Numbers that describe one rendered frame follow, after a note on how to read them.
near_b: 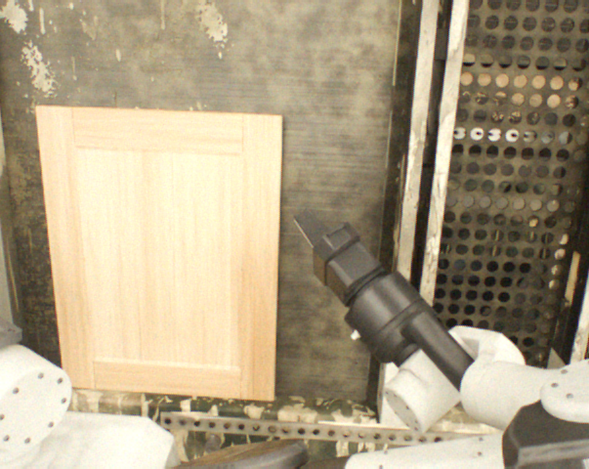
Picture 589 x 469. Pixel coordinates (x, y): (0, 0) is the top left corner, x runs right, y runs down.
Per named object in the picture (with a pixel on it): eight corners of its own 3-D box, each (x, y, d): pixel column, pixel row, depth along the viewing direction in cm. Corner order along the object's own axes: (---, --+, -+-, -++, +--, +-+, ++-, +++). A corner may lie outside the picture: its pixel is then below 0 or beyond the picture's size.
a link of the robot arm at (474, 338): (471, 363, 69) (556, 385, 56) (419, 409, 66) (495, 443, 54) (446, 320, 68) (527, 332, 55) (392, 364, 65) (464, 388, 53)
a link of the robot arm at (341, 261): (356, 245, 77) (415, 312, 73) (300, 288, 75) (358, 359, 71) (360, 205, 65) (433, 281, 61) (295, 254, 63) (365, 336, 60)
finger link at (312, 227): (309, 206, 73) (340, 241, 71) (289, 221, 72) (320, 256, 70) (309, 201, 71) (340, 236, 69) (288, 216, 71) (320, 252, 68)
